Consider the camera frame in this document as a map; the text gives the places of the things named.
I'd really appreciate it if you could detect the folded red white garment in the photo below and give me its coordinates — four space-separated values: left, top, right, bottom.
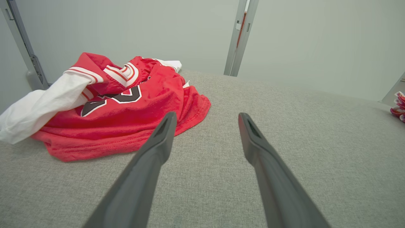
390 91 405 124

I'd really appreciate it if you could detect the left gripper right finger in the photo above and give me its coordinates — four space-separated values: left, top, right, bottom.
238 112 332 228

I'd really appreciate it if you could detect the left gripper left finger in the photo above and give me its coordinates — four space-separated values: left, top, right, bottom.
82 111 178 228

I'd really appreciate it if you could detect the red jersey with white sleeves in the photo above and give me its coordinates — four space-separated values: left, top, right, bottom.
0 52 212 162

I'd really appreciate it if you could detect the grey metal frame post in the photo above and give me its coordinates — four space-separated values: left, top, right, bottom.
0 0 50 91
223 0 259 77
381 72 405 107

